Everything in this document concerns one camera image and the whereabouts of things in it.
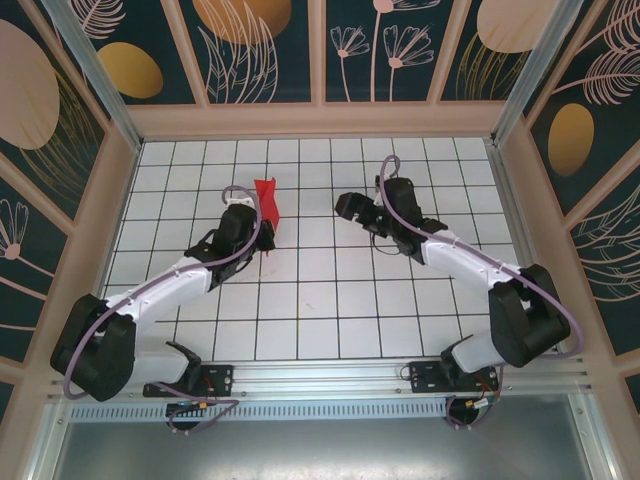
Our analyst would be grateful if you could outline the grey metal shelf plate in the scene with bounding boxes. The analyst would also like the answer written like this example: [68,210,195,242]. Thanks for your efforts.
[47,418,596,480]

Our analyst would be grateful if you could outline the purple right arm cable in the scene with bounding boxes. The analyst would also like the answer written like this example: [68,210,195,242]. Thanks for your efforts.
[379,154,584,431]

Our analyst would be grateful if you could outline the slotted metal cable strip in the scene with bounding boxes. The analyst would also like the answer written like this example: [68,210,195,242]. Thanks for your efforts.
[69,404,451,424]

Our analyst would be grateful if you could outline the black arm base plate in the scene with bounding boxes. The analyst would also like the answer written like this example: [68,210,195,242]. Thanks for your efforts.
[409,359,501,396]
[143,363,235,399]

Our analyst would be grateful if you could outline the aluminium side rail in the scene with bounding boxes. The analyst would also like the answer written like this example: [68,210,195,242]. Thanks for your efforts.
[487,142,569,357]

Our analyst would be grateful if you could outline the aluminium mounting rail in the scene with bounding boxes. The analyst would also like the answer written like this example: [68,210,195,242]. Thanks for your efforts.
[47,353,596,401]

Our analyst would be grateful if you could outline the aluminium frame post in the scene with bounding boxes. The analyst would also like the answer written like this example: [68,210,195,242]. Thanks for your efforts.
[39,0,146,154]
[489,0,576,149]

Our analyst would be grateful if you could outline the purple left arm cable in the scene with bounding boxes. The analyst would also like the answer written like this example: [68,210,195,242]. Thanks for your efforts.
[63,185,264,436]

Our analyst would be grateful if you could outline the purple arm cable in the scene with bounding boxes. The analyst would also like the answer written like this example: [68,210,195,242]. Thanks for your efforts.
[63,185,264,436]
[379,154,584,431]

